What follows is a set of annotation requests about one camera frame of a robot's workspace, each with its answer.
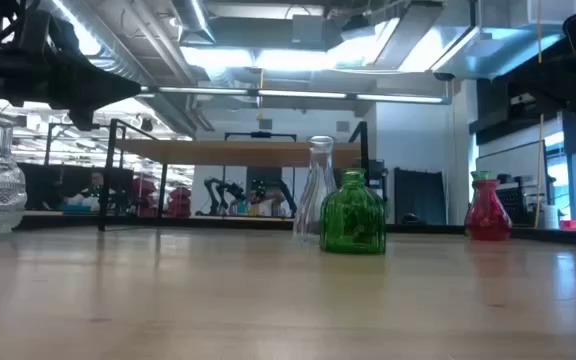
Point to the black pegboard rack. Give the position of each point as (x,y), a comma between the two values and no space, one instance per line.
(513,200)

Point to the wooden shelf with black frame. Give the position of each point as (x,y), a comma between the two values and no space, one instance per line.
(218,152)

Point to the squat green glass vase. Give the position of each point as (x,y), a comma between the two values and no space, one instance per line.
(353,220)

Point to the slim clear glass vase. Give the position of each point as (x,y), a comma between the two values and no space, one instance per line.
(313,200)

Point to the grey wall speaker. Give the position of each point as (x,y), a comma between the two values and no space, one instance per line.
(265,124)
(343,126)

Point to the dark grey curtain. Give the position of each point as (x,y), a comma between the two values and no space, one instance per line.
(420,195)

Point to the red glass vase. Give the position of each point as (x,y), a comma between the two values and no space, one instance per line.
(488,220)

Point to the dark partition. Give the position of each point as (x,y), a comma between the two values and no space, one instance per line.
(63,180)

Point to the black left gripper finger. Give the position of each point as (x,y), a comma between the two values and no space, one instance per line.
(81,119)
(93,85)

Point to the white cup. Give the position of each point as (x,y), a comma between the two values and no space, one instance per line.
(551,217)

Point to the black aluminium table frame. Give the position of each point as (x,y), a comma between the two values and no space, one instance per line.
(248,223)

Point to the black background robot arm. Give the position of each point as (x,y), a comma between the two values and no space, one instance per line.
(210,187)
(283,195)

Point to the magenta chair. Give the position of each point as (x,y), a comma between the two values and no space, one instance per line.
(143,195)
(179,200)

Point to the teal box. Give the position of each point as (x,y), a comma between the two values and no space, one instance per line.
(75,208)

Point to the long ceiling light bar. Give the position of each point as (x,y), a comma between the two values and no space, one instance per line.
(298,94)

